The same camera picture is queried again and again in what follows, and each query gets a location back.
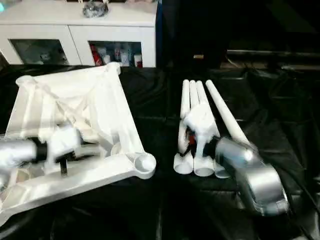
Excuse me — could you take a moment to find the black plastic mat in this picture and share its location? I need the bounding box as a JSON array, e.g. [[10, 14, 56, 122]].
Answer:
[[0, 64, 320, 240]]

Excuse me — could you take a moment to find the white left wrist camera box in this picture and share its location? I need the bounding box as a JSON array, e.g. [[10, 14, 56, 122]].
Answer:
[[47, 125, 84, 161]]

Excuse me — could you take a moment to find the white plastic table leg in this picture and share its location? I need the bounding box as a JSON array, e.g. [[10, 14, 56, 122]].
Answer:
[[195, 81, 231, 180], [173, 80, 195, 175], [188, 80, 215, 179], [205, 80, 251, 147]]

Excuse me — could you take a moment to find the red carton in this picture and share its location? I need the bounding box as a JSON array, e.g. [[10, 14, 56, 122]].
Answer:
[[90, 44, 102, 66]]

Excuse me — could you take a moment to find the white cabinet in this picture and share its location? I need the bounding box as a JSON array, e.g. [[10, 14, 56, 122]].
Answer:
[[0, 0, 159, 69]]

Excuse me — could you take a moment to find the grey metal bar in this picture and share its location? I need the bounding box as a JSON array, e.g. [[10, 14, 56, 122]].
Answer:
[[227, 48, 320, 59]]

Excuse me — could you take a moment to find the shiny dark bundle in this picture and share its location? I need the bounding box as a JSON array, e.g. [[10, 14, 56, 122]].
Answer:
[[81, 0, 110, 19]]

